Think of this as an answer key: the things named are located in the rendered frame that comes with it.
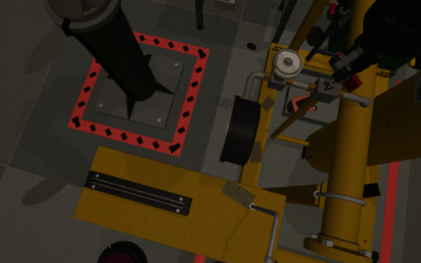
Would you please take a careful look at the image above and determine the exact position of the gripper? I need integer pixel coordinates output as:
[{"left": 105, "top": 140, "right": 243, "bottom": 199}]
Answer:
[{"left": 328, "top": 33, "right": 390, "bottom": 84}]

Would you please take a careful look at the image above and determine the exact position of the grey valve block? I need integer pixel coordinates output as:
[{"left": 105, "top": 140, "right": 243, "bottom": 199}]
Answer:
[{"left": 309, "top": 76, "right": 344, "bottom": 104}]

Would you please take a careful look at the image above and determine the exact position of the white round pressure gauge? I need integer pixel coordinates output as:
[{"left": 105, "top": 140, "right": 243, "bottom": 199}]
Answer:
[{"left": 271, "top": 48, "right": 304, "bottom": 79}]

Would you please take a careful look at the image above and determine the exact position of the yellow lever rod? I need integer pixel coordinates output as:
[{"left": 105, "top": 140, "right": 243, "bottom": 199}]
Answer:
[{"left": 270, "top": 98, "right": 319, "bottom": 141}]

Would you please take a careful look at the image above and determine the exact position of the brown tag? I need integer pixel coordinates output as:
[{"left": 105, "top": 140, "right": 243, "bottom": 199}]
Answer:
[{"left": 221, "top": 179, "right": 256, "bottom": 209}]

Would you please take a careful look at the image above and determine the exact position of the grey bent rack peg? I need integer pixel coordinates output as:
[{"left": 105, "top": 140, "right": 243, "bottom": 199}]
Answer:
[{"left": 248, "top": 203, "right": 281, "bottom": 263}]

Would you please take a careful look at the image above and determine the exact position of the yellow rack plate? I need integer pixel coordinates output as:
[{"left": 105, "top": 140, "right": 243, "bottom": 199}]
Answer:
[{"left": 73, "top": 145, "right": 288, "bottom": 263}]

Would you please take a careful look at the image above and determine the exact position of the black slotted rack strip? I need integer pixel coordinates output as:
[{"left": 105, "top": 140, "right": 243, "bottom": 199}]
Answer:
[{"left": 84, "top": 170, "right": 194, "bottom": 218}]

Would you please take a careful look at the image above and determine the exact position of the black round knob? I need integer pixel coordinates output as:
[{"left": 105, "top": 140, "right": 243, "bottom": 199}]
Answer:
[{"left": 306, "top": 26, "right": 326, "bottom": 47}]

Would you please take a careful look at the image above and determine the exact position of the yellow slanted tube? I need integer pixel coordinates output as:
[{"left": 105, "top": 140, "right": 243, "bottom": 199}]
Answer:
[{"left": 288, "top": 0, "right": 331, "bottom": 53}]

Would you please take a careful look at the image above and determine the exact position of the red flat piece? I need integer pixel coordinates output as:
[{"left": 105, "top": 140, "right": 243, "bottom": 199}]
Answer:
[{"left": 286, "top": 93, "right": 318, "bottom": 112}]

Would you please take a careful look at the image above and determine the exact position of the black slanted bar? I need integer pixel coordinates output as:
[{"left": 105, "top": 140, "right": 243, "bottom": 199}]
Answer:
[{"left": 270, "top": 0, "right": 299, "bottom": 45}]

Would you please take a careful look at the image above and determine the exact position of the yellow vertical pipe column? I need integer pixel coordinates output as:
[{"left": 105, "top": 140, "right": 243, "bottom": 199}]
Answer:
[{"left": 302, "top": 0, "right": 376, "bottom": 263}]

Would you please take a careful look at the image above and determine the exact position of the short yellow rod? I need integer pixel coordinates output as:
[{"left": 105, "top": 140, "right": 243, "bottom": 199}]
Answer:
[{"left": 275, "top": 134, "right": 310, "bottom": 147}]

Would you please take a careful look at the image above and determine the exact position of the grey pipe run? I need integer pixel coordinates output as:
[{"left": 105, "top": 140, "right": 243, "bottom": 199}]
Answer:
[{"left": 242, "top": 70, "right": 373, "bottom": 108}]

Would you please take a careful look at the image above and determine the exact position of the black round drum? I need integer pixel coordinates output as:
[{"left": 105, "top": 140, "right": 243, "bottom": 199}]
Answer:
[{"left": 219, "top": 95, "right": 262, "bottom": 166}]

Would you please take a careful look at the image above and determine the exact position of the grey pipe clamp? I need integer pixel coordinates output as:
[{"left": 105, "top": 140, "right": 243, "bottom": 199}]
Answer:
[{"left": 313, "top": 189, "right": 368, "bottom": 208}]

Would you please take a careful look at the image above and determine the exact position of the beige box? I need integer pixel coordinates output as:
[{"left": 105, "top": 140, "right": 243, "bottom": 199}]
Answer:
[{"left": 213, "top": 0, "right": 237, "bottom": 12}]

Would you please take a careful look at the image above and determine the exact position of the dark purple round drum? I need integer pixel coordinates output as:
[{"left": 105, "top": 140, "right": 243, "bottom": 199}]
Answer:
[{"left": 97, "top": 240, "right": 149, "bottom": 263}]

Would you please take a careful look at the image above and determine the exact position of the red valve handle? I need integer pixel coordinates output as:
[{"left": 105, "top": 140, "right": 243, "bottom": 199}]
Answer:
[{"left": 342, "top": 74, "right": 364, "bottom": 93}]

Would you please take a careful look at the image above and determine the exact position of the yellow skid frame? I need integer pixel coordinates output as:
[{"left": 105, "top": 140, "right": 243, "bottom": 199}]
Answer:
[{"left": 238, "top": 42, "right": 391, "bottom": 263}]

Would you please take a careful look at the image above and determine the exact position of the black thin post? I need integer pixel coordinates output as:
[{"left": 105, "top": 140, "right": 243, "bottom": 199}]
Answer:
[{"left": 194, "top": 0, "right": 205, "bottom": 31}]

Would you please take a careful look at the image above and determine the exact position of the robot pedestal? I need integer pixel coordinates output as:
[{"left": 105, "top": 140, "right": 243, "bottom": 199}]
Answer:
[{"left": 44, "top": 0, "right": 188, "bottom": 130}]

